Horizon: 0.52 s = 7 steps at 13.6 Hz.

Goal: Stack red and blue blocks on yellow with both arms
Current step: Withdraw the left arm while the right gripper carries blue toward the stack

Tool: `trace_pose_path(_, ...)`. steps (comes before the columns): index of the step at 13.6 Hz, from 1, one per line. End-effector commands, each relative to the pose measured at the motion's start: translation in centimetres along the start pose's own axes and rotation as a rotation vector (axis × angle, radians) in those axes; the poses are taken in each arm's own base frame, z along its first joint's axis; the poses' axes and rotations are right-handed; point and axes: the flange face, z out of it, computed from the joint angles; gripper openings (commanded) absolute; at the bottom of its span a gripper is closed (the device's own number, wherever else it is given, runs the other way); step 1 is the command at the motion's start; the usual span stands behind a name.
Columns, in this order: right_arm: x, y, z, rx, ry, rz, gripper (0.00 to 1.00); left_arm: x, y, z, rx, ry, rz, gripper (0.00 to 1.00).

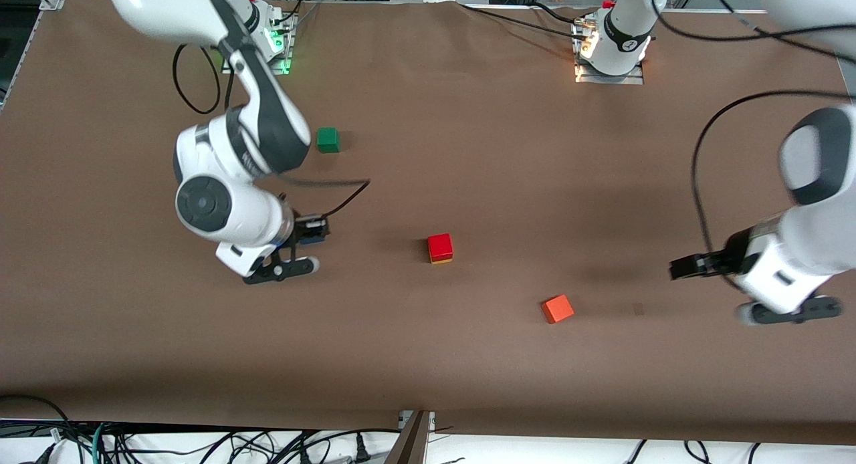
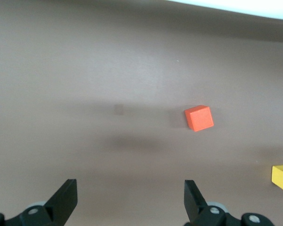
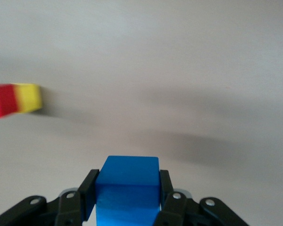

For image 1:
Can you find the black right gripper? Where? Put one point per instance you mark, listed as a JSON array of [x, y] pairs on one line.
[[305, 228]]

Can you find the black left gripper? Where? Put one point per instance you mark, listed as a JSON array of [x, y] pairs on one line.
[[727, 257]]

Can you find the blue wooden block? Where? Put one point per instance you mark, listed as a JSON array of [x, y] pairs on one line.
[[313, 234]]

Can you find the red wooden block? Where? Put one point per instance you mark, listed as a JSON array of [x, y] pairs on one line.
[[440, 246]]

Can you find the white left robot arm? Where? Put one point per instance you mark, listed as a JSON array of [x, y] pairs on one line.
[[802, 250]]

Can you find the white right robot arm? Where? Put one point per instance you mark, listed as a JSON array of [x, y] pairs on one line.
[[227, 210]]

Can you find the green wooden block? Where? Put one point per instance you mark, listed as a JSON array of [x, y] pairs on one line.
[[328, 140]]

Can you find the yellow wooden block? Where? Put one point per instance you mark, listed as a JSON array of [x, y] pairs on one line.
[[441, 261]]

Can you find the orange wooden block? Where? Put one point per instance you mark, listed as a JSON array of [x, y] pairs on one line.
[[557, 309]]

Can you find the brown table cover sheet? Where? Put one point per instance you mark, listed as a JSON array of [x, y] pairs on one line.
[[428, 357]]

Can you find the black power plug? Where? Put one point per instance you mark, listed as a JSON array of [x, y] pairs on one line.
[[362, 448]]

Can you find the small metal bracket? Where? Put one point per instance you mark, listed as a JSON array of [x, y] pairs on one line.
[[430, 420]]

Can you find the dark brown table post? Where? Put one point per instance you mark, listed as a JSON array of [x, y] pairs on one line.
[[408, 447]]

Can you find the aluminium corner bracket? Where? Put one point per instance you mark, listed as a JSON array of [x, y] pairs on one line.
[[53, 1]]

